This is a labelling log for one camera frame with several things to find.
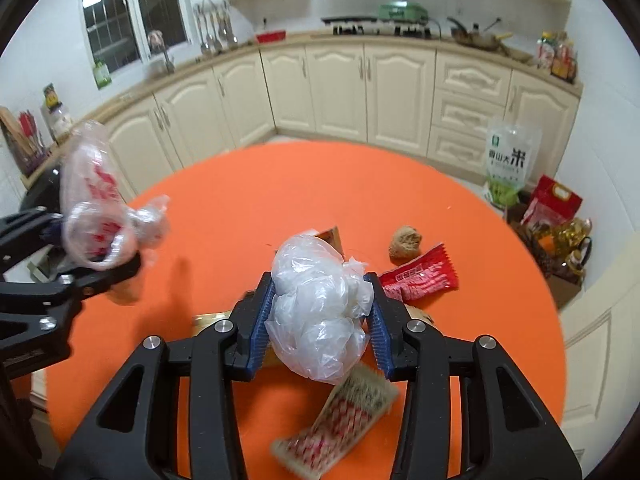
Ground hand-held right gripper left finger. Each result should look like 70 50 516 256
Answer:
52 270 276 480

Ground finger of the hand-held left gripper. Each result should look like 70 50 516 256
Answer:
0 210 68 262
0 254 143 322

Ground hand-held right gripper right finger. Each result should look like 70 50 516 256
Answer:
364 272 583 480

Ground white plastic bag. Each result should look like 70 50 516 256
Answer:
264 232 377 386

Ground clear plastic bag red print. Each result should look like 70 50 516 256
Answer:
60 121 172 273

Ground red snack wrapper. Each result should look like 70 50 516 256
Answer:
377 242 460 306

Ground wooden knife rack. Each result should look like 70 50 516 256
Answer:
0 106 51 178

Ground brown walnut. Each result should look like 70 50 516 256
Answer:
389 225 423 263

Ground red white striped packet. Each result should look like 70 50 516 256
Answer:
271 362 401 475

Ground brown card piece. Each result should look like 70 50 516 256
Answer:
315 226 346 261

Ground white label bottle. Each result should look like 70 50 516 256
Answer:
47 102 73 143

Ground round orange table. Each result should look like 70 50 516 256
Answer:
10 141 568 480

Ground large cardboard box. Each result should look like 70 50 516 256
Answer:
540 260 585 311

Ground yellow oil bottle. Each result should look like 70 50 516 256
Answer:
545 217 593 281

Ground clear green rice bag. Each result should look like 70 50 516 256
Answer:
481 116 543 211

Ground cream door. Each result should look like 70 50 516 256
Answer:
557 200 640 461

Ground red gift box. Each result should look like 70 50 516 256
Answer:
520 175 583 228

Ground metal faucet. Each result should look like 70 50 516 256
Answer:
150 30 176 75

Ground kitchen window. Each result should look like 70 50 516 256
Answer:
79 0 193 78

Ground cream lower cabinets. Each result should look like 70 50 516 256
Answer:
20 42 583 196

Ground hanging kitchen utensils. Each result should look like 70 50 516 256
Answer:
192 0 240 56

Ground black gas stove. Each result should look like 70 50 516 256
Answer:
321 15 433 38

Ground metal wok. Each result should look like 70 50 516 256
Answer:
446 16 516 52

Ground green electric pot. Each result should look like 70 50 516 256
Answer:
377 0 431 25

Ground cluster of condiment bottles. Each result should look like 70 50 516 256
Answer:
536 31 580 83

